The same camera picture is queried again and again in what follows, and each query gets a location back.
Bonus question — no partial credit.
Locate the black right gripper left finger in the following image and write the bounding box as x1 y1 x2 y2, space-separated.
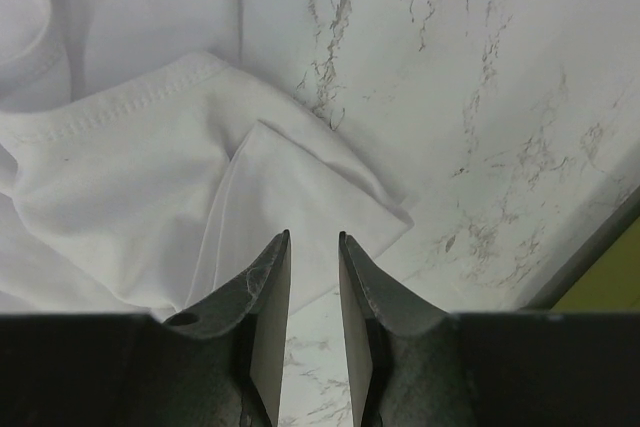
164 231 291 426

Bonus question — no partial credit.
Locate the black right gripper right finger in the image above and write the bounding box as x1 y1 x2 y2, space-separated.
338 233 475 426

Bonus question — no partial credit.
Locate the white t-shirt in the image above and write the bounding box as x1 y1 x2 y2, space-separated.
1 0 412 318

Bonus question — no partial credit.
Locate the olive green plastic bin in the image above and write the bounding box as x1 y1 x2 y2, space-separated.
552 216 640 316

